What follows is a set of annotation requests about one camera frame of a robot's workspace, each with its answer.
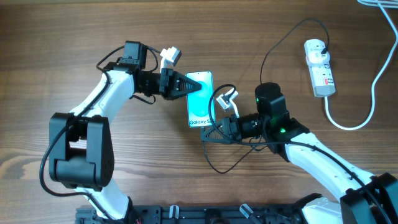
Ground teal screen smartphone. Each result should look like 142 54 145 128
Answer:
186 71 213 128

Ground black USB charging cable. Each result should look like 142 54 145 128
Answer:
200 17 330 174

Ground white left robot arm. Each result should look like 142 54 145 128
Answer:
39 41 201 223

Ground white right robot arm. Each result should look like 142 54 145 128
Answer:
201 82 397 223

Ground white USB charger plug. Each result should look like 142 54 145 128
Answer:
305 50 330 67

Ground white power strip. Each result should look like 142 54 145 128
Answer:
304 39 336 98

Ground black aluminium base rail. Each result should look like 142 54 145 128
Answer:
74 203 312 224

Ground white power strip cord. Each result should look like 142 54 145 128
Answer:
323 2 398 131

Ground white cables at corner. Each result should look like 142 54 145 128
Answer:
356 0 398 9

